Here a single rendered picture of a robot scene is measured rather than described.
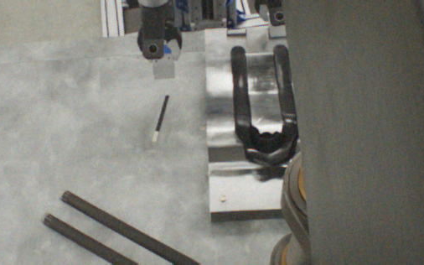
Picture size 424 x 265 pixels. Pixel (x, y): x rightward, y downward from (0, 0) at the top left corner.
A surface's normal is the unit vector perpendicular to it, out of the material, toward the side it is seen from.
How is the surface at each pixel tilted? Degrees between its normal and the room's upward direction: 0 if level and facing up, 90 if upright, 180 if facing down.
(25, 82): 0
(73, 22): 0
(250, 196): 0
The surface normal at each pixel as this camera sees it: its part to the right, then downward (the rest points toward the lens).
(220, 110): -0.05, -0.85
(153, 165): -0.04, -0.51
